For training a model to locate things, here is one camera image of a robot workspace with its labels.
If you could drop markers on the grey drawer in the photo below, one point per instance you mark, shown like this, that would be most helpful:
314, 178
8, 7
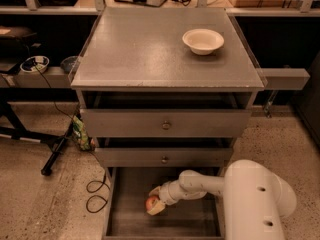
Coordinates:
167, 115
163, 152
127, 218

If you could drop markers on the white bowl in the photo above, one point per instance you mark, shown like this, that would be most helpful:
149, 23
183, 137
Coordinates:
203, 41

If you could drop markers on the bowl with small items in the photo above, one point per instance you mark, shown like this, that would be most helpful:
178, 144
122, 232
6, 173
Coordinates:
35, 64

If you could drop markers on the bottom grey drawer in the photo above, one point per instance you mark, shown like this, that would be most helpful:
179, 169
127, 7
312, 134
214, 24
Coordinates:
127, 218

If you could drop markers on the middle grey drawer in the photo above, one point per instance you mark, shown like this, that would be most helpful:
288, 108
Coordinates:
163, 152

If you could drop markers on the green snack bag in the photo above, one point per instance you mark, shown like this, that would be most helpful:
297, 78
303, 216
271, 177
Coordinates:
80, 134

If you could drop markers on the black stand leg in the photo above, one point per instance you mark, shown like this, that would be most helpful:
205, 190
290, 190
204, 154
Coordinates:
18, 131

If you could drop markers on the top grey drawer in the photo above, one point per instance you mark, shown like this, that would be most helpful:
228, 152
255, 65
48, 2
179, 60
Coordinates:
167, 115

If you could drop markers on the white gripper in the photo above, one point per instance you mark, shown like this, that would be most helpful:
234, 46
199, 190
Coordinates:
165, 194

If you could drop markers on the red apple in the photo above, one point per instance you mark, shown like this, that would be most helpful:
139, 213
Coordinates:
150, 202

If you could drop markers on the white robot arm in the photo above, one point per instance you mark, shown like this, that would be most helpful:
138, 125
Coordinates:
255, 200

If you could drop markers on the dark bowl on shelf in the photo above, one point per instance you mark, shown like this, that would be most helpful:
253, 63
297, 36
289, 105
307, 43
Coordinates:
68, 63

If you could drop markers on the grey drawer cabinet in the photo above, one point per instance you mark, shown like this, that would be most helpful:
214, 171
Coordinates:
141, 50

